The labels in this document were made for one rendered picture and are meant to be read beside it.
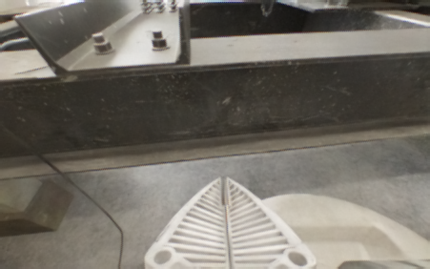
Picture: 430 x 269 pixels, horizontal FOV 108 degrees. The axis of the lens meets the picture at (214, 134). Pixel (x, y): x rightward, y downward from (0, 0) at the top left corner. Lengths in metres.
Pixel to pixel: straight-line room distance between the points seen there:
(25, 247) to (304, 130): 1.16
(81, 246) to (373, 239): 0.97
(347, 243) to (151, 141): 0.56
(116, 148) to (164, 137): 0.14
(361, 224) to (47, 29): 0.68
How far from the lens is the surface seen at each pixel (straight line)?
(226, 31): 1.14
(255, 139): 0.47
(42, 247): 1.06
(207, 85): 0.36
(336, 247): 0.54
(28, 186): 0.95
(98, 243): 0.92
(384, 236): 0.54
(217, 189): 0.17
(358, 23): 0.93
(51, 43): 0.35
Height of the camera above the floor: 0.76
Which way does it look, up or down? 46 degrees down
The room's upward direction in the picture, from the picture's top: 2 degrees counter-clockwise
